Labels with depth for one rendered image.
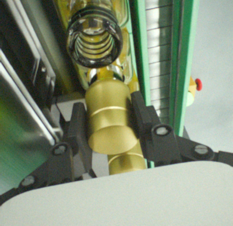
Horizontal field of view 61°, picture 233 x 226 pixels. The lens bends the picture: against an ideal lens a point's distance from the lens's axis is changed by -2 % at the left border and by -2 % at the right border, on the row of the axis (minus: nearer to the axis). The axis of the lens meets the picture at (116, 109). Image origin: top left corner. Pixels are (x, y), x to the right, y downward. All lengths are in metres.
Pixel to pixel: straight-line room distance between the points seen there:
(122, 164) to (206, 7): 0.49
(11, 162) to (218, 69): 0.63
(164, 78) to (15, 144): 0.34
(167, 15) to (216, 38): 0.27
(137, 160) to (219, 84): 0.63
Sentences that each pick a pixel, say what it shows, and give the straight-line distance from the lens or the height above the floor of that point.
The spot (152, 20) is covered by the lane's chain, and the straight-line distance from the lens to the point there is 0.40.
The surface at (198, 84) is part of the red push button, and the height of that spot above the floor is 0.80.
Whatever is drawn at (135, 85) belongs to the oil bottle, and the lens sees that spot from 0.22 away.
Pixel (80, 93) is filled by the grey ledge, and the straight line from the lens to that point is 0.50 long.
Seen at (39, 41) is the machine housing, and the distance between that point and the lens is 0.51.
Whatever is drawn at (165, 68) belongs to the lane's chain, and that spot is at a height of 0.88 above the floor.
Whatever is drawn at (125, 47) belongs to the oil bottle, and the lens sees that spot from 0.18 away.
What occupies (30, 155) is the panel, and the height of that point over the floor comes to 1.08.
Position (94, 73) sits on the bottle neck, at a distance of 0.17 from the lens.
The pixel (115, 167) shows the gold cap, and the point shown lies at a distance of 0.17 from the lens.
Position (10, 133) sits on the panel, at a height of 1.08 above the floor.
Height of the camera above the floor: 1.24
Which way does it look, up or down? 43 degrees down
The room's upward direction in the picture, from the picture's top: 171 degrees clockwise
